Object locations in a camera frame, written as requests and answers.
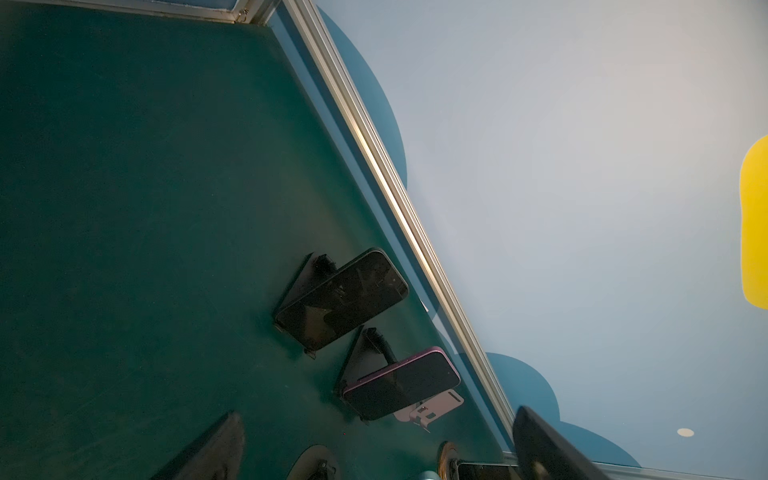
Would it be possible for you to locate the purple phone back middle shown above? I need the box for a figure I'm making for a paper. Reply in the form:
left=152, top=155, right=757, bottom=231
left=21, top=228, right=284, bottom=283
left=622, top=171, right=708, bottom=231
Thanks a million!
left=341, top=347, right=461, bottom=421

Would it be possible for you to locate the black phone wooden stand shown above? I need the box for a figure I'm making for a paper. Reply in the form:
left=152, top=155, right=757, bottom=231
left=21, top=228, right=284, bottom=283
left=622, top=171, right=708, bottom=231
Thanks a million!
left=452, top=461, right=520, bottom=480

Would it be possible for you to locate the black stand far left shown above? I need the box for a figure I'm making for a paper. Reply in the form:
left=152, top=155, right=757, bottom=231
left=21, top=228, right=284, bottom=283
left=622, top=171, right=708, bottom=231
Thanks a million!
left=273, top=253, right=337, bottom=319

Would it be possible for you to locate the grey round stand blue phone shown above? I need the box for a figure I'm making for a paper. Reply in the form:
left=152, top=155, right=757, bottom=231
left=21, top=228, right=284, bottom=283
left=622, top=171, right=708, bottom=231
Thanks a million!
left=286, top=444, right=342, bottom=480

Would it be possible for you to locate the black stand purple phone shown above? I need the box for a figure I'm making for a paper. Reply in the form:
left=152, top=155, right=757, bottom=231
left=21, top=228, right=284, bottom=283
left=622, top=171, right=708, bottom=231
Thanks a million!
left=334, top=326, right=397, bottom=398

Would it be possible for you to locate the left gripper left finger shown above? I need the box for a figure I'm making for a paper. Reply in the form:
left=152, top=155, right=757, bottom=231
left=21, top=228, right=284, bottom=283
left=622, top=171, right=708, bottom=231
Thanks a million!
left=151, top=411, right=245, bottom=480

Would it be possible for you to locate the wooden round phone stand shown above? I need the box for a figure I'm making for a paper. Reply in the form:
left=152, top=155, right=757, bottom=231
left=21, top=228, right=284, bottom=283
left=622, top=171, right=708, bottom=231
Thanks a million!
left=437, top=441, right=459, bottom=480

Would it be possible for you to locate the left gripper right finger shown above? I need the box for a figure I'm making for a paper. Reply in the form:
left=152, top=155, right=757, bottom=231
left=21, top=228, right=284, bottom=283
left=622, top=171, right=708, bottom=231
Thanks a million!
left=512, top=406, right=594, bottom=480

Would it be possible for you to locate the grey phone stand emptied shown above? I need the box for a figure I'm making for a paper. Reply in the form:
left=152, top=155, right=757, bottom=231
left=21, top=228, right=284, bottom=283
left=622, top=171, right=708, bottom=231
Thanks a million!
left=393, top=389, right=464, bottom=431

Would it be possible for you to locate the black phone far left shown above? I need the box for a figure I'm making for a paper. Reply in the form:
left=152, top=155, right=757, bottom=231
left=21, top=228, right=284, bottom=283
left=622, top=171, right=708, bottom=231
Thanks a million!
left=273, top=248, right=409, bottom=354

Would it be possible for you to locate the back horizontal aluminium bar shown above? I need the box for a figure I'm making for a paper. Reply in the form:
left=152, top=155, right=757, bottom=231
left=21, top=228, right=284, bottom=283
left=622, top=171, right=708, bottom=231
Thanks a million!
left=266, top=1, right=515, bottom=447

